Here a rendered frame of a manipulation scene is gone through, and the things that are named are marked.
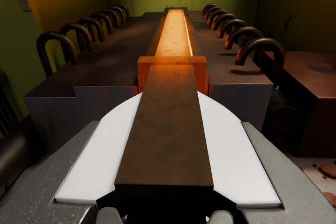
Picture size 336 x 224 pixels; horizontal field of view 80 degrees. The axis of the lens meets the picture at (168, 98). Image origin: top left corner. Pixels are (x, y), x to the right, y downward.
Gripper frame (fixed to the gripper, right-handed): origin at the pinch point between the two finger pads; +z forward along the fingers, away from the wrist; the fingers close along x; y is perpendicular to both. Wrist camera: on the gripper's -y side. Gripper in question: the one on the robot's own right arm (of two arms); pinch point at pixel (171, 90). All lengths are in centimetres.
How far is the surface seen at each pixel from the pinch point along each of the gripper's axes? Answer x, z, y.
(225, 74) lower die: 4.4, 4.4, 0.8
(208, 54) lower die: 3.7, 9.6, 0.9
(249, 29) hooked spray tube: 7.3, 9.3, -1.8
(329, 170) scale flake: 13.2, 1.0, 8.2
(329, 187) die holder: 12.5, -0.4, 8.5
